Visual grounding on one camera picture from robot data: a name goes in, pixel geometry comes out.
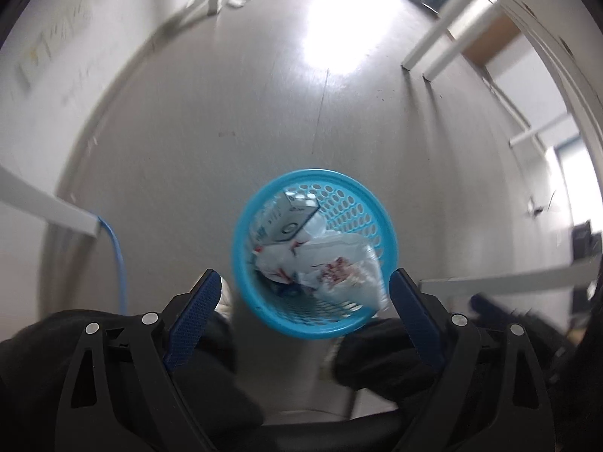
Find clear plastic bag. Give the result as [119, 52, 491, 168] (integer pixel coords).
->
[254, 232, 387, 311]

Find white blue cardboard box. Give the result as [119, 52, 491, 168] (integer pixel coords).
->
[254, 190, 320, 245]

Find blue mesh trash basket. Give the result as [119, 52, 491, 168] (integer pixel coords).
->
[232, 168, 398, 340]

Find person's black trouser legs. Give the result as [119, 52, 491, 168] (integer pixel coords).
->
[1, 310, 436, 451]

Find blue cable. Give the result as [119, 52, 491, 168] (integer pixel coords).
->
[96, 214, 130, 316]

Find white wall socket strip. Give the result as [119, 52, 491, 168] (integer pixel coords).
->
[18, 0, 92, 87]

